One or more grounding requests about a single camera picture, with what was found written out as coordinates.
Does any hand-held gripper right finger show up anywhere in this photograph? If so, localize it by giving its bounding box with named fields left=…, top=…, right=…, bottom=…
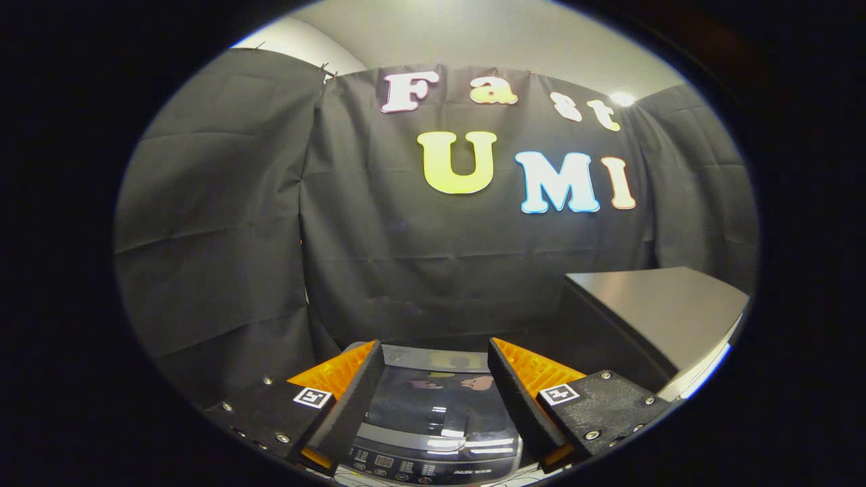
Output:
left=487, top=338, right=674, bottom=474

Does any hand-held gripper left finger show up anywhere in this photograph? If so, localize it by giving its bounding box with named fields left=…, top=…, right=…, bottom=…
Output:
left=206, top=340, right=386, bottom=474

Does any black backdrop cloth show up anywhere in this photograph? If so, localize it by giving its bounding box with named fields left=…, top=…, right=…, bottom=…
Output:
left=114, top=47, right=760, bottom=407

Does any grey top-load washing machine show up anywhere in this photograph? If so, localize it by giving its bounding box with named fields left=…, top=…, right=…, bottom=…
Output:
left=332, top=342, right=528, bottom=487

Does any beige cabinet with dark top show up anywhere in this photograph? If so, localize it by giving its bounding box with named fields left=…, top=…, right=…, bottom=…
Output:
left=562, top=266, right=750, bottom=401

